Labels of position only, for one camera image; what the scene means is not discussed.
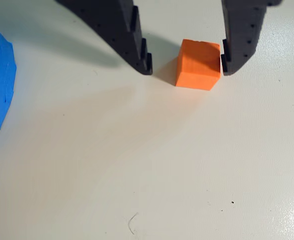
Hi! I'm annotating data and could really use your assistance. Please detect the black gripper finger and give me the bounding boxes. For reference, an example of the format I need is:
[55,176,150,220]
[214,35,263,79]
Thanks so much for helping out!
[220,0,284,77]
[55,0,153,76]

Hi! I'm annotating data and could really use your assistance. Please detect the orange foam block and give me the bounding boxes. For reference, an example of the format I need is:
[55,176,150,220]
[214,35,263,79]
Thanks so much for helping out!
[175,38,222,91]

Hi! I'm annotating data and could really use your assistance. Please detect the blue tape roll bin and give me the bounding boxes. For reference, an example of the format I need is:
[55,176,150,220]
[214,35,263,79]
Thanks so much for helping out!
[0,21,17,147]

